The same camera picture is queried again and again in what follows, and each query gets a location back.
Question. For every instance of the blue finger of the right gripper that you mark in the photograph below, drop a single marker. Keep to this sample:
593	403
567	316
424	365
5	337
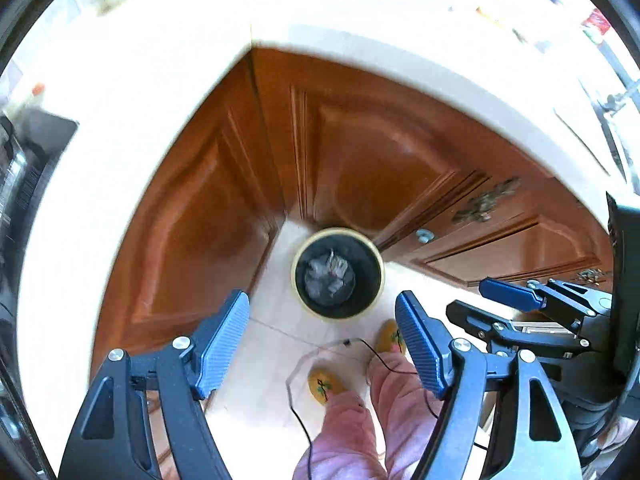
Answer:
513	296
500	332

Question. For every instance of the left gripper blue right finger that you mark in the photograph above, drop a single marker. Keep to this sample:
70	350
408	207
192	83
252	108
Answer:
530	438

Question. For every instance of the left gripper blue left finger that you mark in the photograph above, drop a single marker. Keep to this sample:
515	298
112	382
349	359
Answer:
112	437

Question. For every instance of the white plastic bag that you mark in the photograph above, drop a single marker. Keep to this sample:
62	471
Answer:
329	279

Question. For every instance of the round black trash bin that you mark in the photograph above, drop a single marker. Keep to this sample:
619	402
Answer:
365	259

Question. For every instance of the person's right hand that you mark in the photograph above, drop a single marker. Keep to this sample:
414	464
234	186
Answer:
609	444

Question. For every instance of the pink trousered right leg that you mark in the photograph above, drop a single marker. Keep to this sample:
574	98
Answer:
406	411

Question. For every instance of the pink trousered leg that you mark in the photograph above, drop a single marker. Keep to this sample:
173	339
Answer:
346	445
406	411

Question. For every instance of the right yellow slipper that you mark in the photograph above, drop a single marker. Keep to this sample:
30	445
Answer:
389	339

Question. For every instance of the yellow slipper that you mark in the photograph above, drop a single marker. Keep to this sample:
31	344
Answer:
389	339
324	385

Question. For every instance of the light blue child lock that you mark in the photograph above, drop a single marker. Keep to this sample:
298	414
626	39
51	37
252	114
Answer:
424	236

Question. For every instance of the pink trousered left leg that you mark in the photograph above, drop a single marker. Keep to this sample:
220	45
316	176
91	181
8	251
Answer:
346	445

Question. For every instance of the left yellow slipper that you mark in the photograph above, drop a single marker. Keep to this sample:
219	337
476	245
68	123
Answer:
324	385

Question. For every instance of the wooden corner cabinet door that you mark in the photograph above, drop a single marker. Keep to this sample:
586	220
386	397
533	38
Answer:
358	150

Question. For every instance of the wooden left cabinet door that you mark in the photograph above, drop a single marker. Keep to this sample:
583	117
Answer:
205	224

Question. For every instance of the ornate brass drawer handle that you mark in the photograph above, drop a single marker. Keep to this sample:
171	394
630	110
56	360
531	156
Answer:
478	208

